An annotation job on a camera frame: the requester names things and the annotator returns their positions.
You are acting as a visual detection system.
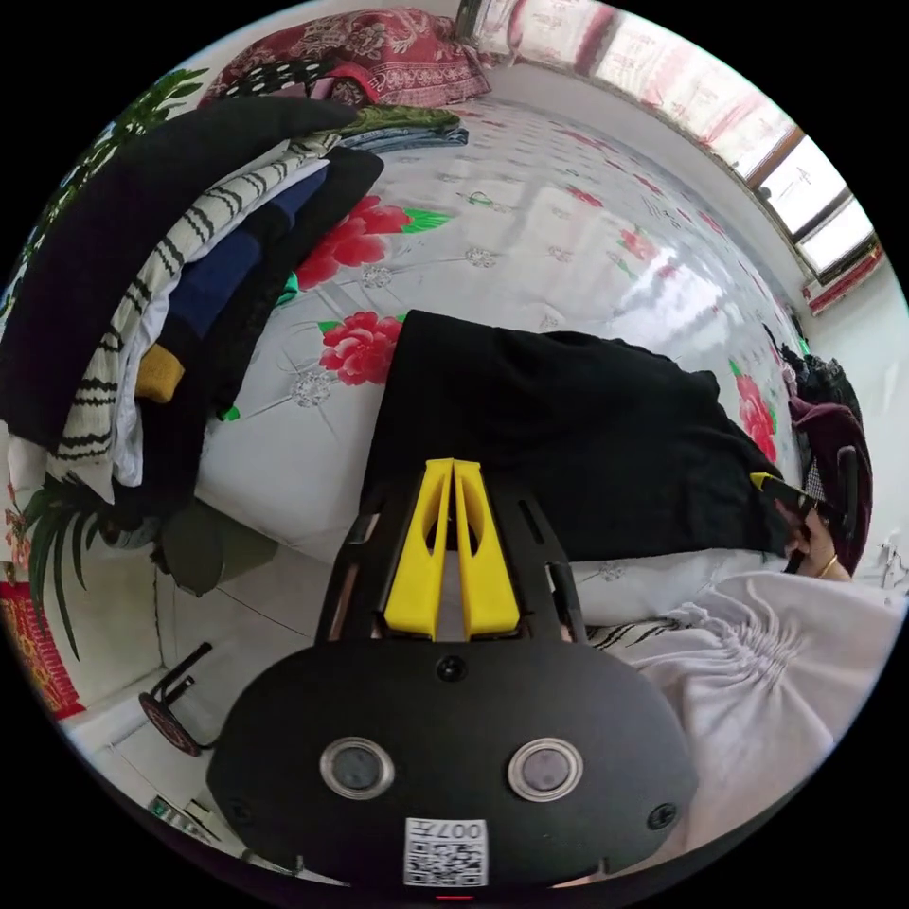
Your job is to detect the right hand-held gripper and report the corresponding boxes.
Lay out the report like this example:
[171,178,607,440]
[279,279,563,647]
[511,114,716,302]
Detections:
[749,471,830,577]

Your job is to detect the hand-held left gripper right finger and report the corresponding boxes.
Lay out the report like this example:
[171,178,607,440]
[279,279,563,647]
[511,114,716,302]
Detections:
[454,459,524,637]

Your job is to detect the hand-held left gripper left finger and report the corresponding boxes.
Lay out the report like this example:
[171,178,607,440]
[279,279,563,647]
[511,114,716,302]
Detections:
[383,458,453,638]

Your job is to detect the black pants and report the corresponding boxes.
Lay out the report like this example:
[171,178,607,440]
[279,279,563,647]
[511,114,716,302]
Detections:
[367,309,791,563]

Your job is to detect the person's right hand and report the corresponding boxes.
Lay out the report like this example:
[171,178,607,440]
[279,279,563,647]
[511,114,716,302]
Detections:
[777,496,843,582]

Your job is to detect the pile of clothes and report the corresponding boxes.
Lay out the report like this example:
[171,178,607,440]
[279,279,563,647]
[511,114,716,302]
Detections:
[0,96,388,514]
[763,323,876,573]
[339,104,472,152]

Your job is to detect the person's body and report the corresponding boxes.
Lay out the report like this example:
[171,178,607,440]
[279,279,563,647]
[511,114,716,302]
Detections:
[585,567,909,857]

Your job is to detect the round stool with black legs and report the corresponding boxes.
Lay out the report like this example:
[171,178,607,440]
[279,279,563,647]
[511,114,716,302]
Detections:
[136,641,219,758]

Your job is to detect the bed with floral sheet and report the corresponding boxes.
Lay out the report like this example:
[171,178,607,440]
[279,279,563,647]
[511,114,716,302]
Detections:
[189,92,818,644]

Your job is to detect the window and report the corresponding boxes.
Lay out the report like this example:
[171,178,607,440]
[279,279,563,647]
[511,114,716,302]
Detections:
[454,0,885,285]

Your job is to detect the red patterned pillow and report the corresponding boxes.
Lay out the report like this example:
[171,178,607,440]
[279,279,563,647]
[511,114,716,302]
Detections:
[201,8,493,109]

